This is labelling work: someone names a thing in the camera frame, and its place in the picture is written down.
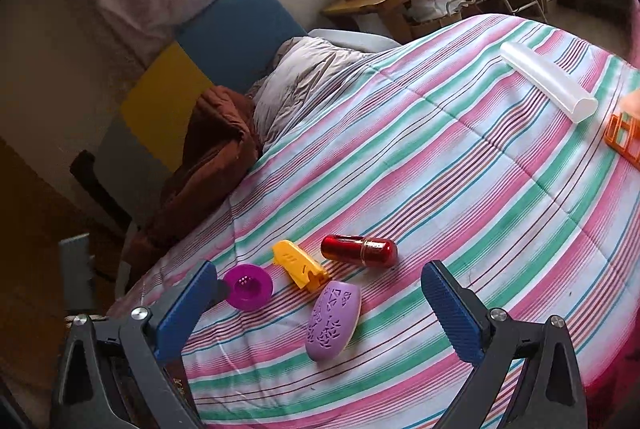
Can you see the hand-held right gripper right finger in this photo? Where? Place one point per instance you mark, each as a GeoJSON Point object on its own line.
{"type": "Point", "coordinates": [450, 319]}

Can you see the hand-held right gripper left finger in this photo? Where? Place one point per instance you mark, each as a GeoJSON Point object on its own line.
{"type": "Point", "coordinates": [185, 314]}

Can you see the purple plastic funnel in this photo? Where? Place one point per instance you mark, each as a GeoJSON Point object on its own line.
{"type": "Point", "coordinates": [247, 291]}

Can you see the red glossy capsule case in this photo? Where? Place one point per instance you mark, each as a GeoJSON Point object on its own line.
{"type": "Point", "coordinates": [357, 250]}

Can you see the purple oval perforated case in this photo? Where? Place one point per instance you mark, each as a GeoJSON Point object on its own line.
{"type": "Point", "coordinates": [332, 321]}

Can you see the yellow plastic clip case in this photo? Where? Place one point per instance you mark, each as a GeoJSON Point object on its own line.
{"type": "Point", "coordinates": [300, 266]}

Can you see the grey box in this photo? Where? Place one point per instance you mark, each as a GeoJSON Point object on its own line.
{"type": "Point", "coordinates": [77, 271]}

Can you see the black chair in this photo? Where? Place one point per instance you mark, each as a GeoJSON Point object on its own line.
{"type": "Point", "coordinates": [97, 189]}

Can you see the grey headboard panel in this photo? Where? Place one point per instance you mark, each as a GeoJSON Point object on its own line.
{"type": "Point", "coordinates": [127, 169]}

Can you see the brown duvet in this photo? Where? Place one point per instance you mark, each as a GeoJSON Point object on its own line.
{"type": "Point", "coordinates": [210, 159]}

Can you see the striped bedsheet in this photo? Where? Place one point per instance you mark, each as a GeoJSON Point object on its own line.
{"type": "Point", "coordinates": [425, 159]}

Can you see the pink patterned blanket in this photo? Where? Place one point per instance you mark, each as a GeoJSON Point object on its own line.
{"type": "Point", "coordinates": [617, 384]}

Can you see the yellow headboard panel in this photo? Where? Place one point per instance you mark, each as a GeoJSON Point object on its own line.
{"type": "Point", "coordinates": [165, 94]}

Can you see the orange plastic rack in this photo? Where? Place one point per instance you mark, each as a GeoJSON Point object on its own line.
{"type": "Point", "coordinates": [622, 139]}

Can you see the translucent white tube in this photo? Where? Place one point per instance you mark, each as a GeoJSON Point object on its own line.
{"type": "Point", "coordinates": [545, 76]}

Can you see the grey pillow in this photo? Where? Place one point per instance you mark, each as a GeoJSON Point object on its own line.
{"type": "Point", "coordinates": [310, 79]}

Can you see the pale peach object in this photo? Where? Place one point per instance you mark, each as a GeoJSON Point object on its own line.
{"type": "Point", "coordinates": [633, 104]}

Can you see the blue headboard panel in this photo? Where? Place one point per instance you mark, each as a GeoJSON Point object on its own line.
{"type": "Point", "coordinates": [240, 29]}

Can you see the white bag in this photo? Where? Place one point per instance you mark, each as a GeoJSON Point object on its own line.
{"type": "Point", "coordinates": [440, 9]}

